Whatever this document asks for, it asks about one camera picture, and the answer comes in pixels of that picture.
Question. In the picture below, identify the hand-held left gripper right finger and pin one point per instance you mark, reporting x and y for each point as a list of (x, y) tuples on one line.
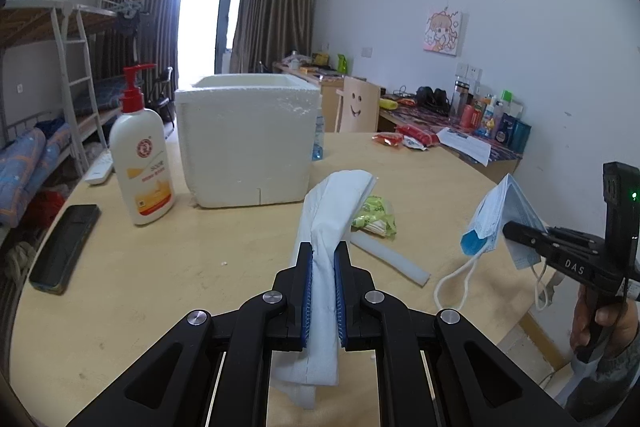
[(342, 297)]

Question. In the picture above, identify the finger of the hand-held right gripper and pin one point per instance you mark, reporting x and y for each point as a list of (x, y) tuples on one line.
[(525, 234)]

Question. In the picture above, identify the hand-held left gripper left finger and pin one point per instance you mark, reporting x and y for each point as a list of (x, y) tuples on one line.
[(306, 297)]

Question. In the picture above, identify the blue face mask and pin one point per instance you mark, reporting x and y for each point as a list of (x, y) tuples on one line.
[(492, 217)]

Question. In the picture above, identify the white foam strip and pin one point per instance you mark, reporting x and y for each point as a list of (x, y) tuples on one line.
[(390, 257)]

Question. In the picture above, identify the green snack wrapper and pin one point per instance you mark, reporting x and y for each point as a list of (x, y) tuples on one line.
[(375, 214)]

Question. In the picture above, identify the white cloth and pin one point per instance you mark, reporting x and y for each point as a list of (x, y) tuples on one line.
[(330, 207)]

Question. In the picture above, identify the white foam box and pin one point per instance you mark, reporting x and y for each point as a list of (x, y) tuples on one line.
[(245, 142)]

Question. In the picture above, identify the person's right forearm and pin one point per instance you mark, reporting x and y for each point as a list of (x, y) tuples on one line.
[(610, 382)]

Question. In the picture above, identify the person's right hand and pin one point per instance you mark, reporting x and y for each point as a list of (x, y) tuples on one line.
[(578, 317)]

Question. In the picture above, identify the light wooden desk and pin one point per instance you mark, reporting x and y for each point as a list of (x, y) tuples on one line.
[(502, 169)]

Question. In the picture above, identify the teal blue bottle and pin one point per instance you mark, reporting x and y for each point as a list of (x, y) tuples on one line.
[(520, 136)]

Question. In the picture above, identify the printed paper sheet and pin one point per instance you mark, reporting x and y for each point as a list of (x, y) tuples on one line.
[(467, 144)]

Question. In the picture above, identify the dark blue bottle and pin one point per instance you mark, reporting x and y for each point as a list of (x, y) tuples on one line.
[(505, 129)]

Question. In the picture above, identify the white cartoon print bottle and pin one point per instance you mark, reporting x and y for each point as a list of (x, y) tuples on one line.
[(490, 119)]

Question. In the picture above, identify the red bottle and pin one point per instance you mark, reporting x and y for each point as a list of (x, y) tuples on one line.
[(467, 117)]

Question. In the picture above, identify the white snack packet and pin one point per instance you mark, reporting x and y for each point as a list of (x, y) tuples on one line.
[(415, 144)]

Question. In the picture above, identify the red snack packet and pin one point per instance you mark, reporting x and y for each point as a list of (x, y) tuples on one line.
[(420, 134), (387, 138)]

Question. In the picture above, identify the clear water bottle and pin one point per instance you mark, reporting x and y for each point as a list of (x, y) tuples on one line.
[(460, 99)]

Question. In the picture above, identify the clear spray bottle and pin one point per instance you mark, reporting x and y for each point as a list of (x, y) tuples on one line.
[(318, 142)]

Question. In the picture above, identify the black headphones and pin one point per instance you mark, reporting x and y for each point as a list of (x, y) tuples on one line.
[(432, 97)]

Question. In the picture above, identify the wooden smiley face chair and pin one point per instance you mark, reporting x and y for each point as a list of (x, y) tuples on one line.
[(357, 104)]

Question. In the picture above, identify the wooden desk with drawers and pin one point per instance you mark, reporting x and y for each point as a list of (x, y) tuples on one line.
[(327, 94)]

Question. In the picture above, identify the white lotion pump bottle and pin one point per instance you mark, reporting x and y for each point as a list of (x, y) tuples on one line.
[(142, 167)]

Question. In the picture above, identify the green bag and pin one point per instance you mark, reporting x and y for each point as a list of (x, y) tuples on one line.
[(342, 63)]

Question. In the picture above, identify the white remote control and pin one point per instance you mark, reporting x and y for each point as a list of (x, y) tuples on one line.
[(99, 169)]

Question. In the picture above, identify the black folding chair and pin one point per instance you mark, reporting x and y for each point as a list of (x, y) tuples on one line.
[(162, 97)]

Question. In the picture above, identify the black smartphone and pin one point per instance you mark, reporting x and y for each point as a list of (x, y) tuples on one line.
[(65, 247)]

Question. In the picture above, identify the red plastic bag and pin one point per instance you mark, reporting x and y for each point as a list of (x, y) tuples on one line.
[(47, 207)]

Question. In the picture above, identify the folded blue plaid blanket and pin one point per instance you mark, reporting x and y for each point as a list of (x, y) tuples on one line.
[(107, 94)]

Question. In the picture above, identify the brown curtain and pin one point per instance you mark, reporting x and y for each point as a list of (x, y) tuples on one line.
[(145, 7), (275, 7)]

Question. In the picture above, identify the glass balcony door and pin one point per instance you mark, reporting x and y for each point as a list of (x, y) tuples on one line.
[(205, 17)]

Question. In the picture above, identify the blue patchwork quilt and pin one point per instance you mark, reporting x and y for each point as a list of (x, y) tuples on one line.
[(30, 162)]

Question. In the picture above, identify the white bed ladder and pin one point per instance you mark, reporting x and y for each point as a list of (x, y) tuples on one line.
[(75, 72)]

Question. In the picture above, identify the hanging dark clothes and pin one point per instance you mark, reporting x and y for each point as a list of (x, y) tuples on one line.
[(127, 19)]

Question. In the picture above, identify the white double wall socket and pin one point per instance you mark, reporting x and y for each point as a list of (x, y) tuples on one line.
[(468, 70)]

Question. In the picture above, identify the cartoon wall picture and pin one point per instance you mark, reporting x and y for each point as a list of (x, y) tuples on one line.
[(445, 32)]

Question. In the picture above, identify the white wall switch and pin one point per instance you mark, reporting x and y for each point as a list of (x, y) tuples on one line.
[(366, 52)]

